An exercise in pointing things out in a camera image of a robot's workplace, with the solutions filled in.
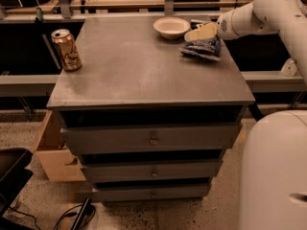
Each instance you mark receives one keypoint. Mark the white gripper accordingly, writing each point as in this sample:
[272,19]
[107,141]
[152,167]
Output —
[227,26]

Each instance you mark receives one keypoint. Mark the blue chip bag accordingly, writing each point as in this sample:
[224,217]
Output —
[208,49]

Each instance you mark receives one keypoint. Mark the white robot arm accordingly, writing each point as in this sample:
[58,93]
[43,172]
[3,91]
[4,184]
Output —
[273,180]

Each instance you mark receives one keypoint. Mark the orange soda can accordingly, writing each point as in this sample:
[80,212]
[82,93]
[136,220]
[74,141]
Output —
[66,47]

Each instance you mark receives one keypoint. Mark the white paper bowl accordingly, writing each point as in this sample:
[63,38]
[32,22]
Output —
[171,27]

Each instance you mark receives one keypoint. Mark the grey drawer cabinet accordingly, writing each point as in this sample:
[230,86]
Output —
[132,77]

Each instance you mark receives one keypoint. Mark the middle grey drawer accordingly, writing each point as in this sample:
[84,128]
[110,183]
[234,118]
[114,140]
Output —
[141,171]

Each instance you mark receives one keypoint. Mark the grey drawer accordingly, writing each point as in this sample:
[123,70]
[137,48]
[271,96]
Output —
[141,171]
[168,192]
[119,139]

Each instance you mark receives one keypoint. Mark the top grey drawer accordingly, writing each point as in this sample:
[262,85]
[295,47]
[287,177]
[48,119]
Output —
[119,139]

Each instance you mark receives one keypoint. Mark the bottom grey drawer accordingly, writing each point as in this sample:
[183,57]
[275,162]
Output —
[168,192]

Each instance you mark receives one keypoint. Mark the wooden box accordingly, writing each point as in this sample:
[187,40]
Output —
[59,164]

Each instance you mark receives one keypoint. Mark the black bin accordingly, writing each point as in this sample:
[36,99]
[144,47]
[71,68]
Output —
[13,174]

